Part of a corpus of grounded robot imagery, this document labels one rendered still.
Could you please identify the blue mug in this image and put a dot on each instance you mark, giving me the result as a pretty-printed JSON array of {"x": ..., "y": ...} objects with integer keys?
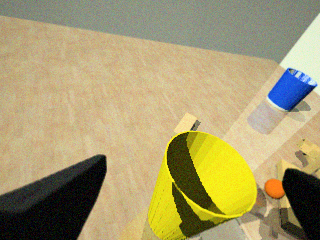
[{"x": 290, "y": 90}]

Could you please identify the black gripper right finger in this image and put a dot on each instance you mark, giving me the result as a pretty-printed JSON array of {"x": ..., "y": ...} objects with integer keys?
[{"x": 303, "y": 194}]

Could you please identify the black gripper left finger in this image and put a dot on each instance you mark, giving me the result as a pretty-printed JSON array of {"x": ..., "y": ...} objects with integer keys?
[{"x": 55, "y": 207}]

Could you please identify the yellow cup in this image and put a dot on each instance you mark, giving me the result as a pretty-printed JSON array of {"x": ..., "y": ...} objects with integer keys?
[{"x": 203, "y": 182}]

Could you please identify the orange ball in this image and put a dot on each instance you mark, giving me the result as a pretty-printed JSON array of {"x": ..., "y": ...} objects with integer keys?
[{"x": 274, "y": 188}]

